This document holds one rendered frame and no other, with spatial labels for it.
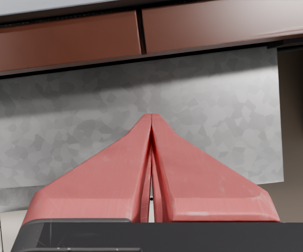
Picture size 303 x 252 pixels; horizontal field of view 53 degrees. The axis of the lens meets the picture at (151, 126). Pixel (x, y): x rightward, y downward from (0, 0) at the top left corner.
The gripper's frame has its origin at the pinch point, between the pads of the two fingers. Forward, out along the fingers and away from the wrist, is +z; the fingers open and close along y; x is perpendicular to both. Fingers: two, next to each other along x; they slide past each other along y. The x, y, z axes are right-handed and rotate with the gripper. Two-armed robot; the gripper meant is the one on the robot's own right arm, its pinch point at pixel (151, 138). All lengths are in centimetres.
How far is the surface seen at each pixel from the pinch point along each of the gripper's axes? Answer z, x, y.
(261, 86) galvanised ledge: 28.5, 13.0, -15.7
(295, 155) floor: 76, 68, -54
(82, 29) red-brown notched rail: 18.2, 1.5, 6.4
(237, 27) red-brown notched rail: 18.1, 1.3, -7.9
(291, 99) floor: 86, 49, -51
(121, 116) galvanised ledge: 26.8, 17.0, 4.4
